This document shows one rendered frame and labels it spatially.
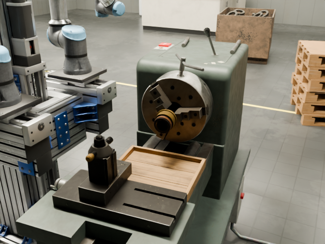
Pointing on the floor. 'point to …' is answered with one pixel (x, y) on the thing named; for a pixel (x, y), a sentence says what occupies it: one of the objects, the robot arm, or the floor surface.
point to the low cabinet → (184, 15)
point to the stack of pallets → (309, 82)
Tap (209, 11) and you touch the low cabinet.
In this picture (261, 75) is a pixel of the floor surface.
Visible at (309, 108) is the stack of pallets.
